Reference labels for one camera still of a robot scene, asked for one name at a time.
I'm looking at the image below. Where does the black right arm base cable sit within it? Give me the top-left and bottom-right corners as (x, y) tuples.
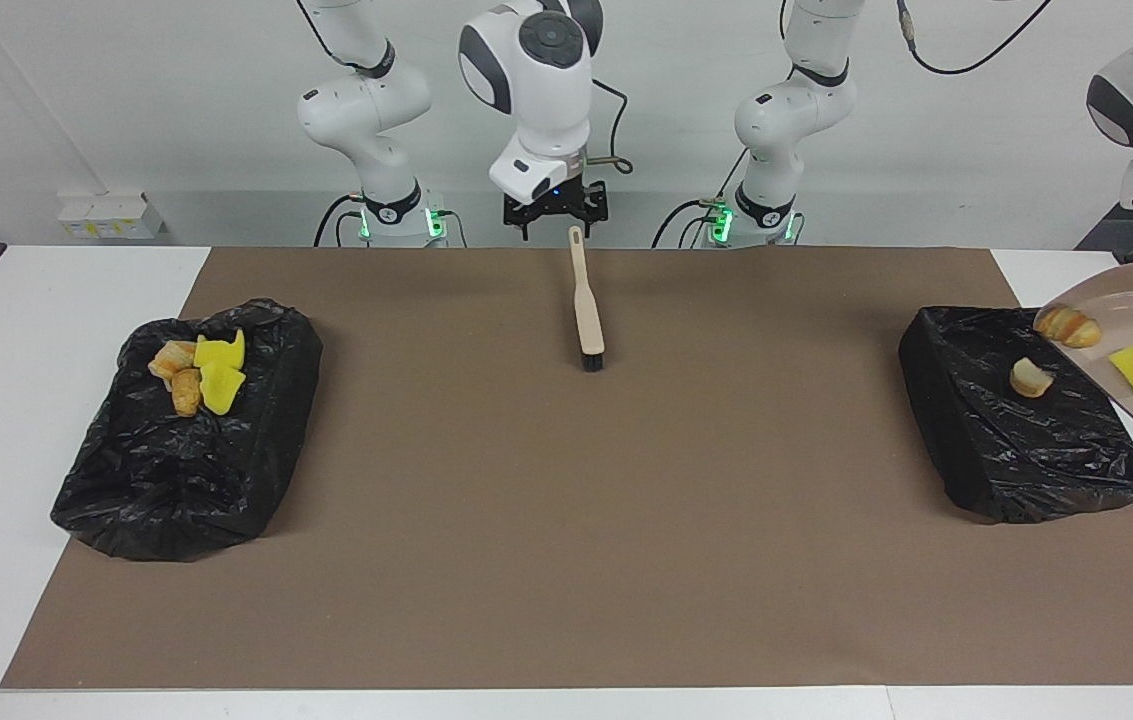
(314, 193), (367, 248)

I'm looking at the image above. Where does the pale bread chunk tan crust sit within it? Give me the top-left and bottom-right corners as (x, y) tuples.
(1011, 357), (1055, 399)

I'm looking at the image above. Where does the black left arm base cable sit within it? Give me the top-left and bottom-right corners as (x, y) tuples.
(651, 195), (727, 248)

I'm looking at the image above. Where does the brown table mat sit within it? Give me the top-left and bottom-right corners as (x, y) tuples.
(0, 247), (1133, 690)

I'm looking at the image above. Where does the black arm base cable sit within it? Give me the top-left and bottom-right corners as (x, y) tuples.
(314, 193), (367, 248)
(651, 195), (727, 248)

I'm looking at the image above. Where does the bin with taut black bag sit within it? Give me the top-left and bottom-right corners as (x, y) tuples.
(898, 306), (1133, 524)

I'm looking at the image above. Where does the bin with crumpled black bag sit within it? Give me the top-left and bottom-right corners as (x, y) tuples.
(50, 298), (324, 562)

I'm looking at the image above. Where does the white wall socket box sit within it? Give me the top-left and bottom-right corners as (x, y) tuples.
(57, 192), (167, 241)

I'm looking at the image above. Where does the pale wedge bread piece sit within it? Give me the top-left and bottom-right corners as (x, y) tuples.
(148, 340), (198, 381)

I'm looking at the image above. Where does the orange croissant piece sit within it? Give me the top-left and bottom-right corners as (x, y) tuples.
(1034, 306), (1103, 349)

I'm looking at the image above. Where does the yellow sponge piece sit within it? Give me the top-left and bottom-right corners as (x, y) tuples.
(193, 328), (247, 369)
(199, 362), (248, 416)

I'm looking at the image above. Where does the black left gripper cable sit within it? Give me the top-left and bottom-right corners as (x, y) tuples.
(894, 0), (1055, 77)

